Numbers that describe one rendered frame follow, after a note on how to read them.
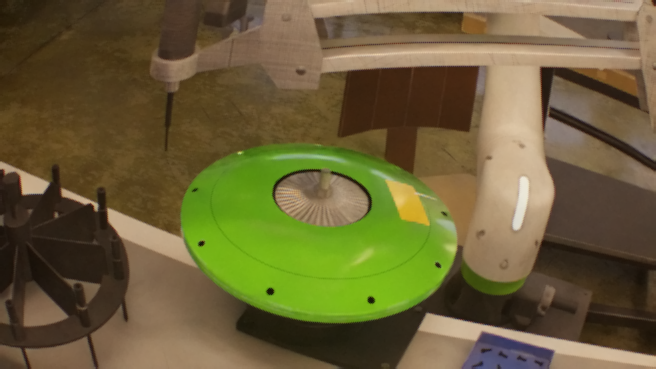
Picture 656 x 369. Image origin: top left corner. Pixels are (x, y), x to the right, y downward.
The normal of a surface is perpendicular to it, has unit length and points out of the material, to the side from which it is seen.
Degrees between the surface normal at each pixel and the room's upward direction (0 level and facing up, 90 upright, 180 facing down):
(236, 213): 14
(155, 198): 0
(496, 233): 90
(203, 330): 0
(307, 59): 90
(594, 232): 0
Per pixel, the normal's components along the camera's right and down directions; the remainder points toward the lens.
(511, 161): -0.03, -0.85
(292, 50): -0.08, 0.54
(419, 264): 0.43, -0.58
